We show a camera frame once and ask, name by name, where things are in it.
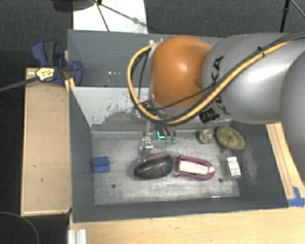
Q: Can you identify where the black cylinder on white bracket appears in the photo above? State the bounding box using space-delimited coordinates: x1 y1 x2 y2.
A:
198 108 221 124

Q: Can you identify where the small grey round knob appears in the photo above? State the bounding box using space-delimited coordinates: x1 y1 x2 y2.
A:
198 129 215 145

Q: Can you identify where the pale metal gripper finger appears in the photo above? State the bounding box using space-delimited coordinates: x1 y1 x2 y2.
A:
137 140 146 163
144 137 154 158

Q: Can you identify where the purple case with white label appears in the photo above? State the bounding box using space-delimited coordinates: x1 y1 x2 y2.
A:
173 155 216 181

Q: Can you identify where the pale wood flat board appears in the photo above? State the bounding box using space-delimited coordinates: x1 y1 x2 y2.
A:
20 67 73 217

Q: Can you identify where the olive green round disc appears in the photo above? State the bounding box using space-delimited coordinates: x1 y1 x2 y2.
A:
215 126 246 151

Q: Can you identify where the small clear plastic packet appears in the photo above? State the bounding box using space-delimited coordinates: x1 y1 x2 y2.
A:
223 156 242 179

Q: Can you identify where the grey metal bin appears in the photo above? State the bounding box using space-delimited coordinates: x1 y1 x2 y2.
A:
67 28 289 223

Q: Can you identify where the blue block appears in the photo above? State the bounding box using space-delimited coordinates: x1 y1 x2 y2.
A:
92 156 110 173

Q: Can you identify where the black oval stone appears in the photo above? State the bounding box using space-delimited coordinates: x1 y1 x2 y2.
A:
133 153 174 180

